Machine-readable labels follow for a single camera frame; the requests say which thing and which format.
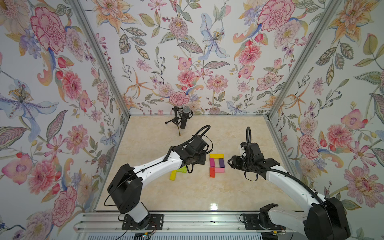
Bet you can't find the magenta block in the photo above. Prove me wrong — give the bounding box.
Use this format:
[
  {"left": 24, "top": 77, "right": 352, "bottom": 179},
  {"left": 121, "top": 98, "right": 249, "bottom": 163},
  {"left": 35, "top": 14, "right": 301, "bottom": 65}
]
[{"left": 210, "top": 158, "right": 216, "bottom": 168}]

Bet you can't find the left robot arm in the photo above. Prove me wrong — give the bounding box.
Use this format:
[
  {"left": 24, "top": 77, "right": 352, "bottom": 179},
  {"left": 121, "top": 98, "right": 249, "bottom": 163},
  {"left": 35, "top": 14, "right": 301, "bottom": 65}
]
[{"left": 108, "top": 135, "right": 212, "bottom": 228}]

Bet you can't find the long yellow block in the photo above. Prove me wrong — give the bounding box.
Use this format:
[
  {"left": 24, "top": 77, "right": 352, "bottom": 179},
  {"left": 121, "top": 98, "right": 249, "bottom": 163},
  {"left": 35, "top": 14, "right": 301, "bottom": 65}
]
[
  {"left": 210, "top": 154, "right": 225, "bottom": 159},
  {"left": 170, "top": 170, "right": 177, "bottom": 181}
]

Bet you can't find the lime green block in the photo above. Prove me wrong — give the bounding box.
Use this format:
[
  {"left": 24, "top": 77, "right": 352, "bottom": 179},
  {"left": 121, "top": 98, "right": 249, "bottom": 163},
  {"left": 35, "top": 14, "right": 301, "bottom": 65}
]
[{"left": 177, "top": 166, "right": 188, "bottom": 173}]

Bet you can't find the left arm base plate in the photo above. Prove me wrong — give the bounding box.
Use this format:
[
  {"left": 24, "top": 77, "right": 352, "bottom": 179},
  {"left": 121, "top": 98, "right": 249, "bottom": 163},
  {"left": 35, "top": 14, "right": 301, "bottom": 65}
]
[{"left": 122, "top": 214, "right": 164, "bottom": 231}]

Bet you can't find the aluminium front rail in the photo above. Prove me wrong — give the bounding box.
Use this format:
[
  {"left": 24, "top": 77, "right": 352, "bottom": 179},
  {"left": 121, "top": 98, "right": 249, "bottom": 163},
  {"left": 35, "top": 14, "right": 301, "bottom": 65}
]
[{"left": 74, "top": 211, "right": 292, "bottom": 234}]

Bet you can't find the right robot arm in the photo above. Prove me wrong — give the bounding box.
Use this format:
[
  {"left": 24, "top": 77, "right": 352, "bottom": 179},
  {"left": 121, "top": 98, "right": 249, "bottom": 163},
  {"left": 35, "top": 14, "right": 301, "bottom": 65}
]
[{"left": 228, "top": 142, "right": 351, "bottom": 240}]

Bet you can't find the purple block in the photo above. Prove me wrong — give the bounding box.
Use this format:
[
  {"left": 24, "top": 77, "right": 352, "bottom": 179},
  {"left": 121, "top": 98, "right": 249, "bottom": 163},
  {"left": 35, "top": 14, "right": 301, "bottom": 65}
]
[{"left": 219, "top": 159, "right": 225, "bottom": 168}]

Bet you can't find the pink block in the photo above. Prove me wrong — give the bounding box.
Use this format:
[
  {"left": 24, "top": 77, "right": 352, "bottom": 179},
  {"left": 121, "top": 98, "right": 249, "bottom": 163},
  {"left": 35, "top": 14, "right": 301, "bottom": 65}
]
[{"left": 214, "top": 168, "right": 225, "bottom": 173}]

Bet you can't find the black microphone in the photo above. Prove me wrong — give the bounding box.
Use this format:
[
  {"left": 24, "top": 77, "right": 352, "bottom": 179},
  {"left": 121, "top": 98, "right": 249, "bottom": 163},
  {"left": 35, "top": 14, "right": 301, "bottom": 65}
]
[{"left": 180, "top": 106, "right": 193, "bottom": 129}]

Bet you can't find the red block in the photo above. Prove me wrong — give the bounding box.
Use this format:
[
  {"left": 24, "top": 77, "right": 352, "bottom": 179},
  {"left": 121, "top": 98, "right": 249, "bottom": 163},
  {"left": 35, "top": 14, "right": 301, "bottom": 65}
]
[{"left": 210, "top": 167, "right": 216, "bottom": 178}]

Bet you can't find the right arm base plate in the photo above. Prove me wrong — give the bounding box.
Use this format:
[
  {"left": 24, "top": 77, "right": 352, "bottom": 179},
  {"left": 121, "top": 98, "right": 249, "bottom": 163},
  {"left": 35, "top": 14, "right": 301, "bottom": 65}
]
[{"left": 239, "top": 204, "right": 286, "bottom": 231}]

